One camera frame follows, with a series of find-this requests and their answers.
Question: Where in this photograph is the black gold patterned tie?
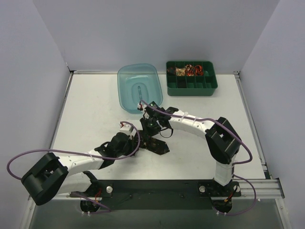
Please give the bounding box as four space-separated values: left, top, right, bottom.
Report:
140 134 170 155

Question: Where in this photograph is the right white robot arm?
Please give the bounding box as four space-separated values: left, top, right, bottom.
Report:
137 103 240 186

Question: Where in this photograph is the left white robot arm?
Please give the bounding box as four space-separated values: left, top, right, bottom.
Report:
21 130 141 206

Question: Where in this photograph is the teal plastic tub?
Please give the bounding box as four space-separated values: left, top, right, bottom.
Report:
117 63 163 114

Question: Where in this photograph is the dark rolled tie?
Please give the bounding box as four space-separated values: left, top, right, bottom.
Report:
167 67 176 75

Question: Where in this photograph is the beige patterned rolled tie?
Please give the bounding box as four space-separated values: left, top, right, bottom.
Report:
175 67 186 76

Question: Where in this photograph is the green compartment organizer box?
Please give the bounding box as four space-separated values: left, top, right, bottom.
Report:
166 61 218 96

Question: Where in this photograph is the red black patterned rolled tie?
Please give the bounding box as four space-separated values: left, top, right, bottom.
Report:
185 64 194 76

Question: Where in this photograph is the orange black rolled tie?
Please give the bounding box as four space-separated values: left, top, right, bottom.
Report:
194 65 204 76

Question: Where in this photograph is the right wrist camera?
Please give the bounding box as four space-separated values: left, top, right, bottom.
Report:
137 101 159 119

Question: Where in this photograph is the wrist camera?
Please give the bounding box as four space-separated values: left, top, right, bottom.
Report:
137 101 159 119
120 123 134 135

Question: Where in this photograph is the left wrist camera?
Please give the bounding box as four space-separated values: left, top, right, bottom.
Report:
120 123 134 135

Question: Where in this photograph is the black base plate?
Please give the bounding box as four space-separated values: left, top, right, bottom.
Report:
79 180 241 213

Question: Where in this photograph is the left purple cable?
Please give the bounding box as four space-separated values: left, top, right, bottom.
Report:
6 121 141 215

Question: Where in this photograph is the aluminium rail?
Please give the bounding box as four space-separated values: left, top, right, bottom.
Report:
28 177 285 202

